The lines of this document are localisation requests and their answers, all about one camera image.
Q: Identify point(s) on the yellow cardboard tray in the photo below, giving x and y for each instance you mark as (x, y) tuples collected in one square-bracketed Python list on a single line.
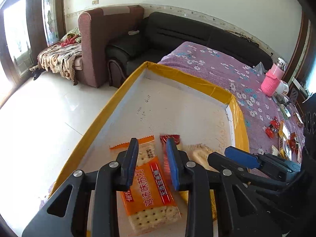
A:
[(157, 100)]

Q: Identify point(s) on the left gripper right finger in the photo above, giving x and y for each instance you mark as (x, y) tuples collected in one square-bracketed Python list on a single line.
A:
[(239, 213)]

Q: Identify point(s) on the white cup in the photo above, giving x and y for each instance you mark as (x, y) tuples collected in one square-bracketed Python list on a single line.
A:
[(282, 88)]

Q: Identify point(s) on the dark red candy packet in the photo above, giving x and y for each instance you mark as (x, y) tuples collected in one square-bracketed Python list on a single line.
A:
[(168, 141)]

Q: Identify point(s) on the wooden door with glass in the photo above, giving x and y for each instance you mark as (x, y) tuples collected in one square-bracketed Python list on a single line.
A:
[(27, 28)]

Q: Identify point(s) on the maroon armchair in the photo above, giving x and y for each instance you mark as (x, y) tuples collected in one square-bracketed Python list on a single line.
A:
[(97, 28)]

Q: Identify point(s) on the floral blanket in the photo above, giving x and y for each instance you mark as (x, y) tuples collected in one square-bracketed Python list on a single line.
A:
[(60, 57)]

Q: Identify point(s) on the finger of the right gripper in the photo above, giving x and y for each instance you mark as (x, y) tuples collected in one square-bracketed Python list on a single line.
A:
[(221, 163), (273, 166)]

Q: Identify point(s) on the purple floral tablecloth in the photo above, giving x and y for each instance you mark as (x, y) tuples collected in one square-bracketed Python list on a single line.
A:
[(243, 82)]

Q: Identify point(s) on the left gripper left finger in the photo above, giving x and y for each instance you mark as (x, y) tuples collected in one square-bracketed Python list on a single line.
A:
[(66, 211)]

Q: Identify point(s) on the black leather sofa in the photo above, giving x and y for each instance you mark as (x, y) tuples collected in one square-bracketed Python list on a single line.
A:
[(161, 33)]

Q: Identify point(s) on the pink sleeved water bottle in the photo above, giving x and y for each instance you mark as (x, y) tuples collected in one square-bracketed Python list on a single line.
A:
[(273, 77)]

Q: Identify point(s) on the beige biscuit packet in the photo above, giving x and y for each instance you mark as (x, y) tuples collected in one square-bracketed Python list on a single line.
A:
[(199, 153)]

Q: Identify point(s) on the orange soda cracker packet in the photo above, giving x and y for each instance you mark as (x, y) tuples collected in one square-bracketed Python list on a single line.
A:
[(148, 202)]

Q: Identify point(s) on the red black candy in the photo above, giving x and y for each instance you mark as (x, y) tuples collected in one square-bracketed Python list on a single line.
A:
[(273, 128)]

